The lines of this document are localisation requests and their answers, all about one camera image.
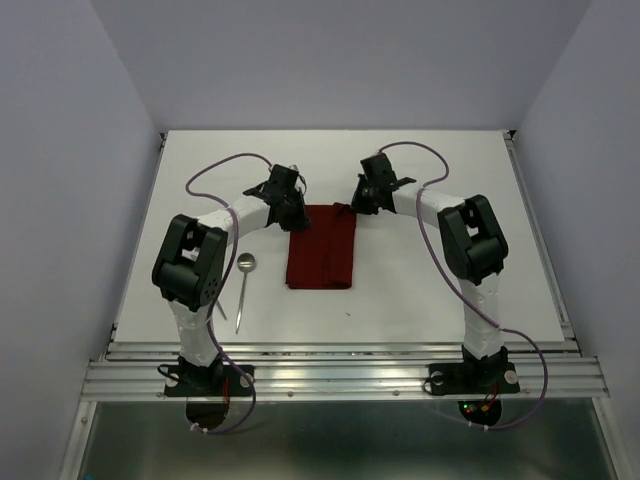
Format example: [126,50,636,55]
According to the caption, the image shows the silver metal spoon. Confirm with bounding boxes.
[235,252,257,334]

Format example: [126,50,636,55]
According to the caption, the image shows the aluminium front frame rail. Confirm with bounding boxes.
[81,339,609,402]

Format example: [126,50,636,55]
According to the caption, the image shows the dark red cloth napkin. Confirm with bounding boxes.
[285,203,357,290]

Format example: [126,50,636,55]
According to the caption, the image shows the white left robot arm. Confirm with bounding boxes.
[151,164,311,394]

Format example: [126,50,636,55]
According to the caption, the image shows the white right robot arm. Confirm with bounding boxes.
[351,153,509,390]

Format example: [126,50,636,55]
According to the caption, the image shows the aluminium right side rail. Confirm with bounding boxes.
[501,130,582,356]

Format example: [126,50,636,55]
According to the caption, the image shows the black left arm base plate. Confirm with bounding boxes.
[157,362,251,398]

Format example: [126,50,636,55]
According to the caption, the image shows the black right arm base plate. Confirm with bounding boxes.
[422,362,521,397]

